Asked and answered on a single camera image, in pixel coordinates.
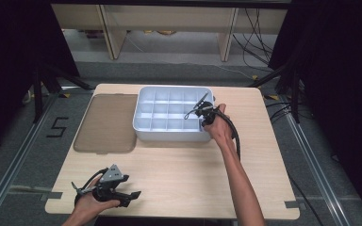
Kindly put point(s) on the black curtain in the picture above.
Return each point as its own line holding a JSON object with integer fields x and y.
{"x": 342, "y": 78}
{"x": 15, "y": 62}

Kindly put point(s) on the aluminium floor rail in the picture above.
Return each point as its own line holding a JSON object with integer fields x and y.
{"x": 15, "y": 160}
{"x": 314, "y": 166}

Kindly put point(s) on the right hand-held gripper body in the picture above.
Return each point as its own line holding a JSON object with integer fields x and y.
{"x": 208, "y": 111}

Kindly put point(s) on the person's right hand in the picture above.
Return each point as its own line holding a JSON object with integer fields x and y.
{"x": 221, "y": 128}

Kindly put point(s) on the black metal stand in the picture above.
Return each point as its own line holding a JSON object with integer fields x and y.
{"x": 290, "y": 84}
{"x": 45, "y": 84}

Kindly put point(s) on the brown translucent box lid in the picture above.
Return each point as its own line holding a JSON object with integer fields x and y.
{"x": 108, "y": 124}

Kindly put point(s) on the grey tape strip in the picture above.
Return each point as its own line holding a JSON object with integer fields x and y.
{"x": 295, "y": 204}
{"x": 52, "y": 196}

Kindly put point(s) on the person's left hand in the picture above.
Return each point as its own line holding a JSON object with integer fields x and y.
{"x": 86, "y": 207}

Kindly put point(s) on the yellow tape piece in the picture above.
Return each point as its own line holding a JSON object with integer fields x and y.
{"x": 255, "y": 77}
{"x": 64, "y": 95}
{"x": 271, "y": 97}

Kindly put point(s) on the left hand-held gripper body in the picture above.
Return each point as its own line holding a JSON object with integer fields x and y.
{"x": 110, "y": 175}

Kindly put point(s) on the white compartment storage box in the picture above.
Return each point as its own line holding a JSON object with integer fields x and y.
{"x": 169, "y": 113}

